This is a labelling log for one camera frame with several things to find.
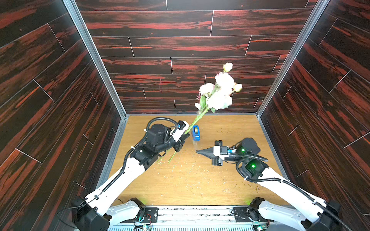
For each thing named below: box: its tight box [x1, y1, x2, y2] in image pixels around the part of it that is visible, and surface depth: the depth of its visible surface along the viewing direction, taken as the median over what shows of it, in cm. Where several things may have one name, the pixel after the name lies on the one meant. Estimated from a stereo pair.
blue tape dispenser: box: [192, 125, 201, 142], surface depth 106 cm
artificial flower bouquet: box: [168, 62, 243, 165], surface depth 56 cm
